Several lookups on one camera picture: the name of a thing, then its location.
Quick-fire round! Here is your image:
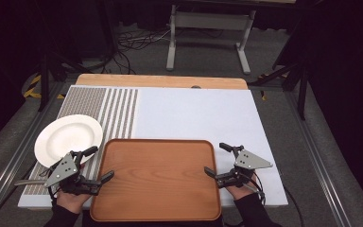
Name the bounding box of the black tripod stand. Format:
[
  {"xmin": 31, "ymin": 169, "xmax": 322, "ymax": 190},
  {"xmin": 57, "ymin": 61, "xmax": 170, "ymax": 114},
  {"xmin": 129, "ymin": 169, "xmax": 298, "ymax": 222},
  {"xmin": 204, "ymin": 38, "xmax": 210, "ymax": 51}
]
[
  {"xmin": 37, "ymin": 51, "xmax": 93, "ymax": 113},
  {"xmin": 249, "ymin": 60, "xmax": 310, "ymax": 121}
]

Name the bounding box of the aluminium floor rail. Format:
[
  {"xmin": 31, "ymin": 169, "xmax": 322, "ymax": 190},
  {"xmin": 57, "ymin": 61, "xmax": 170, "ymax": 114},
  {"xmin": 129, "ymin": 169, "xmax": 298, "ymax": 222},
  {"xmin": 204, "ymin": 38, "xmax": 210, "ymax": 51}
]
[
  {"xmin": 0, "ymin": 80, "xmax": 66, "ymax": 227},
  {"xmin": 283, "ymin": 90, "xmax": 354, "ymax": 227}
]

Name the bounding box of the grey striped placemat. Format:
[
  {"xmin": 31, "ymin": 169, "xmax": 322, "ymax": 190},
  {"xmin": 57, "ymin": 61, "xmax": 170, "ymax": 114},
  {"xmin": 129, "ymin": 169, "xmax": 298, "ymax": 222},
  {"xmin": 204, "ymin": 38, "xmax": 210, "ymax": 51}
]
[{"xmin": 23, "ymin": 86, "xmax": 140, "ymax": 197}]

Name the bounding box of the brown wooden tray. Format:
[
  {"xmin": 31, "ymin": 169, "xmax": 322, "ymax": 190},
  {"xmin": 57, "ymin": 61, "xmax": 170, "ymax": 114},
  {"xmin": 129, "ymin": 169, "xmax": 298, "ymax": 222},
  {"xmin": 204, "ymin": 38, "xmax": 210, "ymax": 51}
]
[{"xmin": 89, "ymin": 138, "xmax": 222, "ymax": 222}]

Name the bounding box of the striped white placemat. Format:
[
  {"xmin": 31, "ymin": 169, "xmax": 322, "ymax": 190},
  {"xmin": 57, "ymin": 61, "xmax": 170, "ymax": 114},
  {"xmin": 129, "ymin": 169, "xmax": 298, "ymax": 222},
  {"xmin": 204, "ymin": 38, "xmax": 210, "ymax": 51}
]
[{"xmin": 17, "ymin": 84, "xmax": 289, "ymax": 210}]

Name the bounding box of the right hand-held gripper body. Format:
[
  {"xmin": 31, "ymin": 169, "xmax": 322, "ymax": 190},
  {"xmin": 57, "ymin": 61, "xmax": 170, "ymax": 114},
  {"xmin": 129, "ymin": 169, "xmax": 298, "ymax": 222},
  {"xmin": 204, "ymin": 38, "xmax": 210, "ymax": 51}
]
[{"xmin": 216, "ymin": 145, "xmax": 274, "ymax": 190}]

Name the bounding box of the grey metal table frame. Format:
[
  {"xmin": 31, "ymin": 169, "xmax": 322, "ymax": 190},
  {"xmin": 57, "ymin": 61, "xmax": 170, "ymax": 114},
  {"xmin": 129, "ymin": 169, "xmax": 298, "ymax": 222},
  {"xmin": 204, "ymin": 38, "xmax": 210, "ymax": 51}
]
[{"xmin": 165, "ymin": 4, "xmax": 257, "ymax": 76}]

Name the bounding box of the wooden table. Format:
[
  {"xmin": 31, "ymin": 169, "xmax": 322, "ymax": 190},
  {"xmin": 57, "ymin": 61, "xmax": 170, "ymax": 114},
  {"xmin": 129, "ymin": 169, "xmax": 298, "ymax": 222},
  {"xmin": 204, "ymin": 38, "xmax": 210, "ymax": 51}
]
[{"xmin": 75, "ymin": 73, "xmax": 250, "ymax": 91}]

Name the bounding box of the white round plate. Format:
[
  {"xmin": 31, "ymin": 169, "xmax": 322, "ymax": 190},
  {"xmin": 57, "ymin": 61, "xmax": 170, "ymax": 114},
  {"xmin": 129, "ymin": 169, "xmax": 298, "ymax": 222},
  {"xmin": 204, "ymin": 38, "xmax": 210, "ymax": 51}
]
[{"xmin": 33, "ymin": 113, "xmax": 104, "ymax": 169}]

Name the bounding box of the person's right hand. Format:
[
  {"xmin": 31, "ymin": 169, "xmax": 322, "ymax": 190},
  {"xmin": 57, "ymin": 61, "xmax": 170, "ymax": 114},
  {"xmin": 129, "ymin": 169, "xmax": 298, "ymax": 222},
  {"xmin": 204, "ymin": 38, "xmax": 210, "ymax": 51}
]
[{"xmin": 225, "ymin": 175, "xmax": 260, "ymax": 201}]

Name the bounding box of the bundle of floor cables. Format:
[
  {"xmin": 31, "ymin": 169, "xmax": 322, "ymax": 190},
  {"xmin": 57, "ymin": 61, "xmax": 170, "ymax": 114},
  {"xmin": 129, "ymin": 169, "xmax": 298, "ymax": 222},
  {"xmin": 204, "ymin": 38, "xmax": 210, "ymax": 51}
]
[{"xmin": 100, "ymin": 27, "xmax": 172, "ymax": 76}]

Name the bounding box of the yellow black hazard tape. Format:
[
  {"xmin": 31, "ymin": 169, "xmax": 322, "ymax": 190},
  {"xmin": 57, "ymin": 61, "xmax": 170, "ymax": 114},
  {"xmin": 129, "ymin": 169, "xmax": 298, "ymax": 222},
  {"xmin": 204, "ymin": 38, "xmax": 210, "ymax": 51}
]
[
  {"xmin": 257, "ymin": 73, "xmax": 289, "ymax": 102},
  {"xmin": 23, "ymin": 74, "xmax": 66, "ymax": 100}
]

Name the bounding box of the person's left hand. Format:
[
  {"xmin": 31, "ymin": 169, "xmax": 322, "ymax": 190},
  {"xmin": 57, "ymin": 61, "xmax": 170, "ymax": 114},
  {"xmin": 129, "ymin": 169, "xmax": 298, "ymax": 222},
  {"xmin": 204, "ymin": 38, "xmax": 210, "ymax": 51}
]
[{"xmin": 56, "ymin": 188, "xmax": 93, "ymax": 215}]

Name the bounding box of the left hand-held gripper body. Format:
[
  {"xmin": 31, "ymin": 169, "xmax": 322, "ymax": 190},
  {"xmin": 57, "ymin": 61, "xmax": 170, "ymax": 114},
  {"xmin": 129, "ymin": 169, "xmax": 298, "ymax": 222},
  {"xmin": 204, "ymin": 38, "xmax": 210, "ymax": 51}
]
[{"xmin": 43, "ymin": 150, "xmax": 104, "ymax": 196}]

